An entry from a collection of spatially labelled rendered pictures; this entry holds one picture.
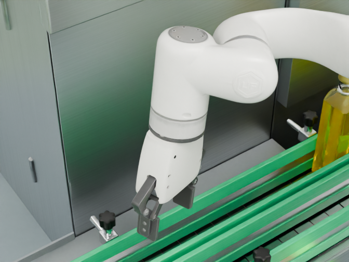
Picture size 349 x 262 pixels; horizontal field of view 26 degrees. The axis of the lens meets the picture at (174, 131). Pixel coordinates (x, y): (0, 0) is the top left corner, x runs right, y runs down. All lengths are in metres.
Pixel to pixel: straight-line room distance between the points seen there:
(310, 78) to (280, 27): 0.50
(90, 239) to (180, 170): 0.42
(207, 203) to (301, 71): 0.32
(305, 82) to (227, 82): 0.60
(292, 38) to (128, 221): 0.55
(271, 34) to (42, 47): 0.35
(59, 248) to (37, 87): 0.31
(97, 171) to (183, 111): 0.40
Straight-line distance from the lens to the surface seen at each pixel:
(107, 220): 1.25
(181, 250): 1.26
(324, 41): 1.00
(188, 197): 1.11
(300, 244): 1.31
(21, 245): 1.58
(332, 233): 1.37
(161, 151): 0.98
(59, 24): 1.08
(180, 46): 0.92
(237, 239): 1.31
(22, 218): 1.63
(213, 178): 1.49
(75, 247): 1.39
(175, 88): 0.94
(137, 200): 0.99
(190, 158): 1.02
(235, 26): 0.98
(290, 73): 1.46
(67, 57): 1.15
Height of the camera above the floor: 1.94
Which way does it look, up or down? 42 degrees down
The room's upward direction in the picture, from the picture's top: straight up
